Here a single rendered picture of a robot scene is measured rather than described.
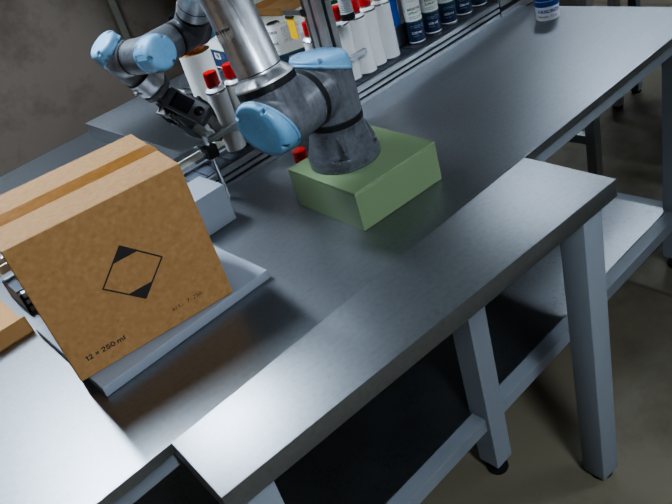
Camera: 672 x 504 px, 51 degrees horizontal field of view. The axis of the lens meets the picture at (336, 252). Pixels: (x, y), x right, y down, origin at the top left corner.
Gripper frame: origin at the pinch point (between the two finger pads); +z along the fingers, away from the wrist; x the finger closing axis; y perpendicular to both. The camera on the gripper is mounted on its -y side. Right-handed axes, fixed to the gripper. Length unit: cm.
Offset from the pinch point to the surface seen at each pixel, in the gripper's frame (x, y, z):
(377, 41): -49, -2, 26
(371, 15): -53, -2, 20
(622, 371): -4, -68, 110
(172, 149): 5.6, 22.0, 3.3
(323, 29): -31.5, -16.3, -1.4
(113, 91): -46, 271, 89
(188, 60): -17.3, 26.1, -4.3
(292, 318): 31, -59, -6
